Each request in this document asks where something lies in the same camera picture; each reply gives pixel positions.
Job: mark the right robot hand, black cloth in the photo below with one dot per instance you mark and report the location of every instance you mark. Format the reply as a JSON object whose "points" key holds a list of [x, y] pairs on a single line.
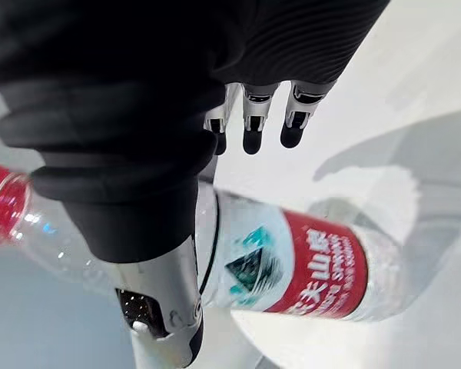
{"points": [[111, 115]]}

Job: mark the clear plastic bottle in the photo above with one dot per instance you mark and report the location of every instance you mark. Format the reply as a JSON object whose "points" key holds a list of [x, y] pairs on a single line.
{"points": [[315, 265]]}

